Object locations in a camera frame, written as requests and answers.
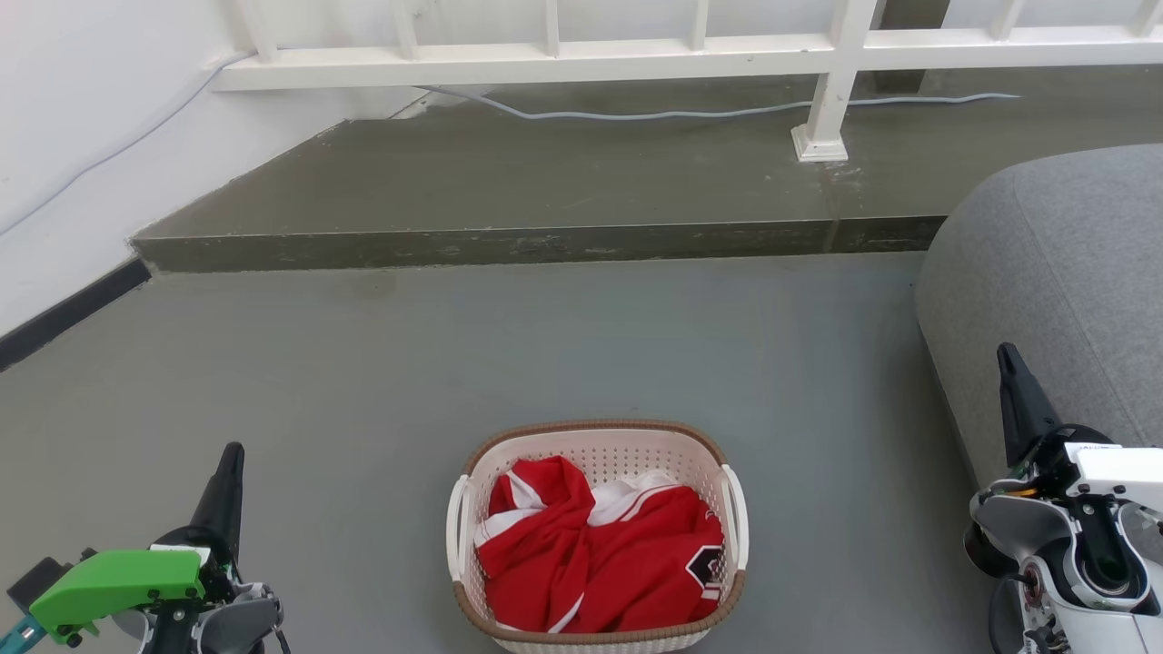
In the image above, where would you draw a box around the thin white cable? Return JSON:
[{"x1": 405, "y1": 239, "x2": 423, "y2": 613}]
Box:
[{"x1": 0, "y1": 50, "x2": 1023, "y2": 239}]

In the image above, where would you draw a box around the red and white garment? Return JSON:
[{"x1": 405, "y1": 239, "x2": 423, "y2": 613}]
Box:
[{"x1": 474, "y1": 456, "x2": 728, "y2": 635}]

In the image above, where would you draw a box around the black baseboard strip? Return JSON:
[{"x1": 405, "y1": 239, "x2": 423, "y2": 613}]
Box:
[{"x1": 0, "y1": 257, "x2": 153, "y2": 373}]

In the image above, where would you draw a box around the white wooden railing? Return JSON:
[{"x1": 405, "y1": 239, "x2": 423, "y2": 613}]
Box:
[{"x1": 214, "y1": 0, "x2": 1163, "y2": 164}]

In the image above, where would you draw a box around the grey concrete step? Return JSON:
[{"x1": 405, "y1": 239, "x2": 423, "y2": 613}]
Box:
[{"x1": 130, "y1": 68, "x2": 1163, "y2": 273}]

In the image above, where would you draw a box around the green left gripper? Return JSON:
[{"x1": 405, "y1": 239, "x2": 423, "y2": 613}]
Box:
[{"x1": 27, "y1": 442, "x2": 246, "y2": 648}]

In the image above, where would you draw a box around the white plastic laundry basket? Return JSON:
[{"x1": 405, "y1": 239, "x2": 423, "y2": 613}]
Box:
[{"x1": 445, "y1": 418, "x2": 750, "y2": 654}]

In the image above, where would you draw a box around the grey fabric sofa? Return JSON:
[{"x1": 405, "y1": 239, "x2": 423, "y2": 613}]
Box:
[{"x1": 913, "y1": 144, "x2": 1163, "y2": 496}]

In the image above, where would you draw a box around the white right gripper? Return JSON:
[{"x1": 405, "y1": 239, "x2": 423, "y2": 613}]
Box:
[{"x1": 997, "y1": 342, "x2": 1163, "y2": 514}]

